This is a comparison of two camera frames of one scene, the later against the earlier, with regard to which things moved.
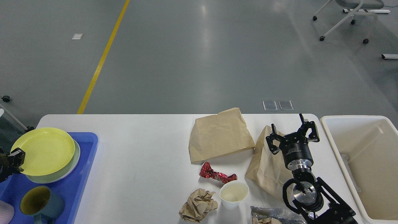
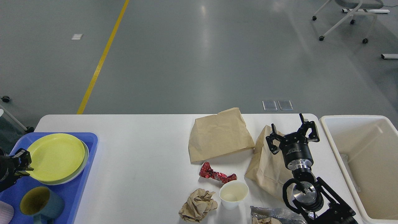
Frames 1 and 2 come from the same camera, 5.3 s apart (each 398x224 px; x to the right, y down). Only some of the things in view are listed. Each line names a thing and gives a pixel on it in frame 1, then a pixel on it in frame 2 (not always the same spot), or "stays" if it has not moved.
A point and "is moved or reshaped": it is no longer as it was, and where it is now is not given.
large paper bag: [219, 135] stays
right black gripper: [298, 156] stays
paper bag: [268, 171] stays
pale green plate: [43, 179] to [74, 175]
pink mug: [7, 212] stays
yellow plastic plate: [48, 151] is moved or reshaped
